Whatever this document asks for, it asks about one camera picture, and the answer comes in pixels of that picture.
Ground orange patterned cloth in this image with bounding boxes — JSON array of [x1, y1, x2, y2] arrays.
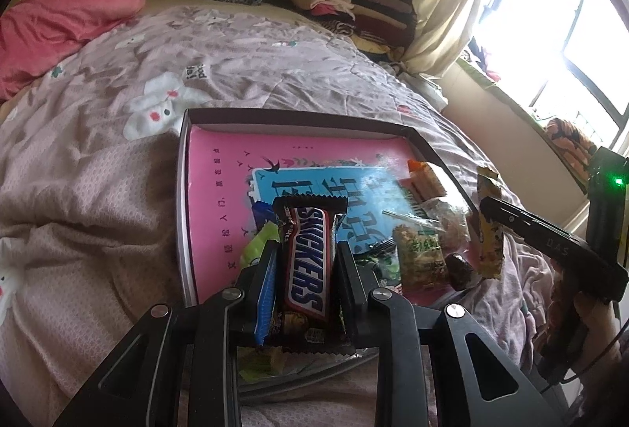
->
[[545, 117, 598, 177]]

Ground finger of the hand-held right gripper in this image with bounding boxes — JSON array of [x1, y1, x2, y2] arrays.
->
[[479, 196, 548, 243]]

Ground pink pillow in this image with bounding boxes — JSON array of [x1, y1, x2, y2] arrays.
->
[[0, 0, 147, 101]]

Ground green windowsill cover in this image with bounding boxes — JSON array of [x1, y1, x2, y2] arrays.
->
[[454, 58, 590, 197]]

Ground clear pastry bag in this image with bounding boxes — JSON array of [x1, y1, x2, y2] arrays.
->
[[427, 198, 473, 256]]

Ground white crumpled cloth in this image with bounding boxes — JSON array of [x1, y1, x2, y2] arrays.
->
[[388, 63, 448, 108]]

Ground person's right hand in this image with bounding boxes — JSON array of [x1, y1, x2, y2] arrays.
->
[[572, 296, 617, 361]]

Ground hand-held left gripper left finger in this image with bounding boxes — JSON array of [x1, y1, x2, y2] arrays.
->
[[54, 239, 282, 427]]

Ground brown chocolate bar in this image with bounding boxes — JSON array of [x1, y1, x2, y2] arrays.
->
[[272, 193, 357, 356]]

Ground dark candy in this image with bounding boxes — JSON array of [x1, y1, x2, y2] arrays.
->
[[445, 252, 476, 293]]

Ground blue cookie packet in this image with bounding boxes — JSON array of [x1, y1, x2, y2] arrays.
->
[[250, 201, 281, 236]]

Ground dark clothes on sill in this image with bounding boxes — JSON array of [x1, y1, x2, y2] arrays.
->
[[464, 36, 502, 84]]

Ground lime green snack packet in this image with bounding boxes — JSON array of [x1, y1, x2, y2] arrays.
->
[[240, 221, 281, 268]]

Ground printed grey quilt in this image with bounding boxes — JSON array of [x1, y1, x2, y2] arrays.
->
[[0, 7, 556, 427]]

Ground yellow snack packet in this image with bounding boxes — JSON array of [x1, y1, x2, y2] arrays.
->
[[474, 166, 507, 280]]

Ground stack of folded clothes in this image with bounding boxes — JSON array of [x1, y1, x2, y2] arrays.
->
[[290, 0, 418, 64]]

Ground window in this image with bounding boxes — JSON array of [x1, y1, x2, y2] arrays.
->
[[462, 0, 629, 153]]

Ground green camouflage snack packet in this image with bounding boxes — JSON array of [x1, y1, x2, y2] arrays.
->
[[354, 243, 401, 290]]

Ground clear cracker packet green print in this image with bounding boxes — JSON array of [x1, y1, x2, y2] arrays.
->
[[392, 223, 447, 294]]

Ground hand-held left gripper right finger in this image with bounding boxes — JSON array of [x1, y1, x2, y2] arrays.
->
[[333, 240, 561, 427]]

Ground pink-lined shallow box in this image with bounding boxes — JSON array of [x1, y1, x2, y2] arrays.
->
[[189, 125, 473, 310]]

